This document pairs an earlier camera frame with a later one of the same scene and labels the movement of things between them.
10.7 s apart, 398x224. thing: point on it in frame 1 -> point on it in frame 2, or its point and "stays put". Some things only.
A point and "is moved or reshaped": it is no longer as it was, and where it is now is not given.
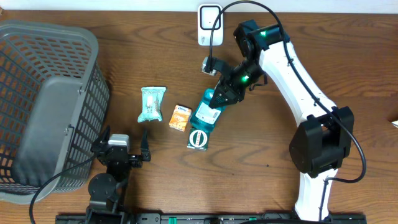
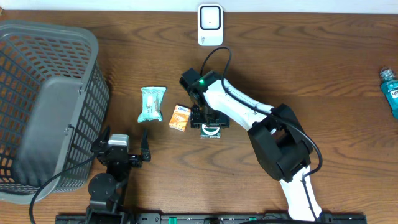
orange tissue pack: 180,118 stays put
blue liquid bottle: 204,116 is moved or reshaped
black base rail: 170,218 stays put
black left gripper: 135,162 stays put
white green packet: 152,100 stays put
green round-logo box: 198,139 -> 213,131
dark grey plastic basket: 55,98 stays put
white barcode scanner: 207,14 stays put
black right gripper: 227,90 -> 221,119
